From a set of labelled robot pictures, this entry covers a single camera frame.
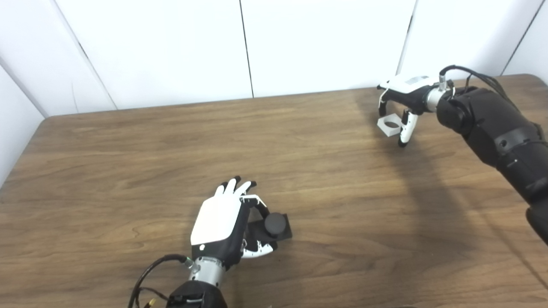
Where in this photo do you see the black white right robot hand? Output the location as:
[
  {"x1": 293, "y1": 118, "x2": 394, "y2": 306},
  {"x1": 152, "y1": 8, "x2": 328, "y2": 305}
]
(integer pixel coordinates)
[{"x1": 377, "y1": 75, "x2": 441, "y2": 148}]

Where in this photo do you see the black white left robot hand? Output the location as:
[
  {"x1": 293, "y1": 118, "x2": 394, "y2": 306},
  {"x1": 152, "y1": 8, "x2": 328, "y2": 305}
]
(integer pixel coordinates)
[{"x1": 190, "y1": 176, "x2": 279, "y2": 270}]

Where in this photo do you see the white square piece with hole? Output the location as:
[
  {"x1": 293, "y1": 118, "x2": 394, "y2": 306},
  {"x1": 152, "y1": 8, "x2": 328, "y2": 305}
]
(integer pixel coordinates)
[{"x1": 377, "y1": 113, "x2": 404, "y2": 138}]

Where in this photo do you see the black peg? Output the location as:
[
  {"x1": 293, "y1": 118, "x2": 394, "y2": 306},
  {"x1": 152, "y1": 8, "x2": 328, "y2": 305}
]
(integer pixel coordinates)
[{"x1": 247, "y1": 213, "x2": 293, "y2": 242}]

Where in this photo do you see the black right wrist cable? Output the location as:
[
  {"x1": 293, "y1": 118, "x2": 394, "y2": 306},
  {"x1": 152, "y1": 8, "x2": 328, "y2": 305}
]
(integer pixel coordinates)
[{"x1": 439, "y1": 65, "x2": 521, "y2": 112}]

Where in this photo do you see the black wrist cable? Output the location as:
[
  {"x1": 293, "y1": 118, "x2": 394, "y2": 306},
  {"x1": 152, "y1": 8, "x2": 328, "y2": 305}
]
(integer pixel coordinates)
[
  {"x1": 128, "y1": 254, "x2": 191, "y2": 308},
  {"x1": 439, "y1": 65, "x2": 521, "y2": 112}
]

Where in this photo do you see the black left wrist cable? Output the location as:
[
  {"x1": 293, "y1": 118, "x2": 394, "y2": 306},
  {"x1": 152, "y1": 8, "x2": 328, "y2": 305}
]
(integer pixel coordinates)
[{"x1": 128, "y1": 254, "x2": 191, "y2": 308}]

